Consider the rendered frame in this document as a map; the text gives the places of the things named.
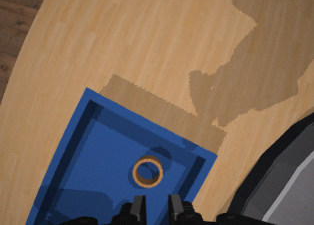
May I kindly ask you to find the bronze bushing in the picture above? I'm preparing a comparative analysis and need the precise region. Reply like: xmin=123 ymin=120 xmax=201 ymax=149
xmin=133 ymin=155 xmax=163 ymax=188

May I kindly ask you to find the grey round turning table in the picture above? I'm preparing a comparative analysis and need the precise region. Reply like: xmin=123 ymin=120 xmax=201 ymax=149
xmin=226 ymin=112 xmax=314 ymax=225

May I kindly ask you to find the blue crate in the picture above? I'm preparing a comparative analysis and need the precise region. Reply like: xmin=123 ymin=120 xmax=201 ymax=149
xmin=25 ymin=87 xmax=218 ymax=225

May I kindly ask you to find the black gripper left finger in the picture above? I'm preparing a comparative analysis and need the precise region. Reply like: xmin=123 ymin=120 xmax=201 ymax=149
xmin=58 ymin=195 xmax=147 ymax=225

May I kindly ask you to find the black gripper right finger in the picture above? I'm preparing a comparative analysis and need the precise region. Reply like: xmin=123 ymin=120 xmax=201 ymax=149
xmin=168 ymin=194 xmax=275 ymax=225

